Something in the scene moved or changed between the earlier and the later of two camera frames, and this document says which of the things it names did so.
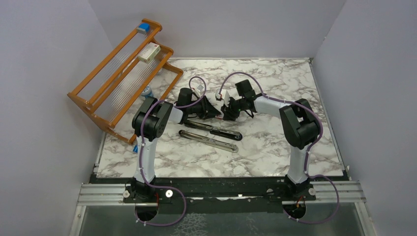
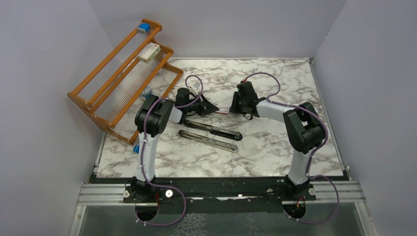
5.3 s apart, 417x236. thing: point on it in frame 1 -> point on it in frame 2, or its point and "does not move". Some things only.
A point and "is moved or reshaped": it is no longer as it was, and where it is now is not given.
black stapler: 232,135 does not move
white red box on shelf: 149,52 does not move
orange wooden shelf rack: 137,72 does not move
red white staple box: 220,116 is moved or reshaped
